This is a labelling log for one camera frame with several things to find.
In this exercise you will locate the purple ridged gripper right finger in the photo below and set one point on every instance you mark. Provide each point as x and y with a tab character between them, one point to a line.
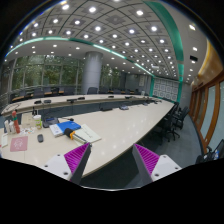
146	161

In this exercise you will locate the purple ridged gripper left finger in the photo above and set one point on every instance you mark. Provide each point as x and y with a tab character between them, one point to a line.
76	160

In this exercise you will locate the black computer mouse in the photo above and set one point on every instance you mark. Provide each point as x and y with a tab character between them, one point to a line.
40	138

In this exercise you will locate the black office chair near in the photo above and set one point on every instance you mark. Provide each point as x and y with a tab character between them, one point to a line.
165	129

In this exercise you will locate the black office chair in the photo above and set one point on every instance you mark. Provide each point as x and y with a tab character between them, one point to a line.
179	119
165	129

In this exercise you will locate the white cup with green label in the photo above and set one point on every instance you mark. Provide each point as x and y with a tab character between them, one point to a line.
38	121

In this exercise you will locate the white small bottle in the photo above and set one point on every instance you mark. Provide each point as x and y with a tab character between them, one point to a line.
7	126

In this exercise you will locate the grey round pillar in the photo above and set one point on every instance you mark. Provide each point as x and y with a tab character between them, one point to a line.
92	70

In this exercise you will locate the orange black tool handle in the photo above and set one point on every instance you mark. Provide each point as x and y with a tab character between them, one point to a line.
69	132

